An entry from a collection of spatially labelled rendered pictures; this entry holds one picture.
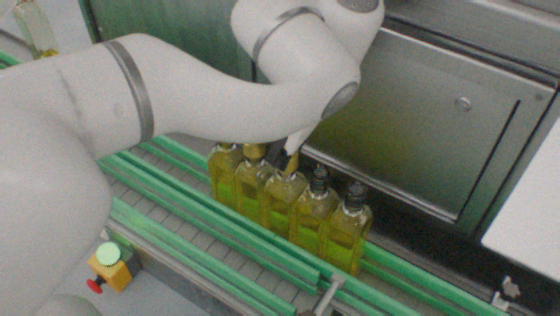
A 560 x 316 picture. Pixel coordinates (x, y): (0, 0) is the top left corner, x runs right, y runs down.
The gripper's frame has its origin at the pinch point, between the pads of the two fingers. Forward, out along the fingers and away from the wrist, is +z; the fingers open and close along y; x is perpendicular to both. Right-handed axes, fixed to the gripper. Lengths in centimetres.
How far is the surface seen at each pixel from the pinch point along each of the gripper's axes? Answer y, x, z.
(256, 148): 1.4, -4.0, 2.2
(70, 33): -37, -94, 67
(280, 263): 6.5, 8.7, 20.2
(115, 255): 18.6, -18.9, 36.7
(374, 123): -12.5, 8.5, -1.7
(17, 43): -15, -89, 52
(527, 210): -11.8, 34.1, -4.9
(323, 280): 4.2, 16.5, 20.5
